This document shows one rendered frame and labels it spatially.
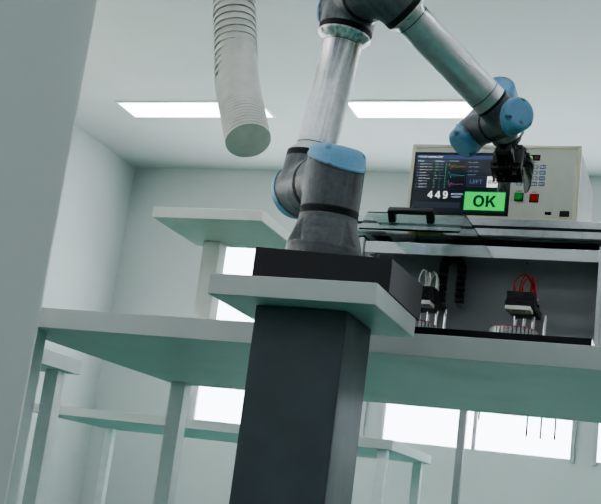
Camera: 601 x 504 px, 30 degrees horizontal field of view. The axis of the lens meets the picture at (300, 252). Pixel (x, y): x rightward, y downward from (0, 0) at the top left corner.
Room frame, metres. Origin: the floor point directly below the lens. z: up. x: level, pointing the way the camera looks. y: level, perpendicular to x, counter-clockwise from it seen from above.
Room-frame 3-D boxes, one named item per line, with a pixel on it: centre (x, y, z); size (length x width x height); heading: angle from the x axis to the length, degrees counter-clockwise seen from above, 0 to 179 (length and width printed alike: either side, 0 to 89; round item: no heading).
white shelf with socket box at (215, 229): (3.49, 0.24, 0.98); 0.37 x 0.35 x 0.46; 69
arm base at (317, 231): (2.13, -0.05, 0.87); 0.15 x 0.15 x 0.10
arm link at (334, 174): (2.13, -0.05, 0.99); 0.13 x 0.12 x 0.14; 22
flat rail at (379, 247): (2.72, -0.44, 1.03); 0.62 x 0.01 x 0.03; 69
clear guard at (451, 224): (2.68, -0.30, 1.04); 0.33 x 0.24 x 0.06; 159
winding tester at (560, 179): (2.93, -0.53, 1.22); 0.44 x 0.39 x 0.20; 69
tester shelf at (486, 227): (2.93, -0.52, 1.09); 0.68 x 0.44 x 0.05; 69
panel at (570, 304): (2.87, -0.50, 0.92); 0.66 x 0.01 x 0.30; 69
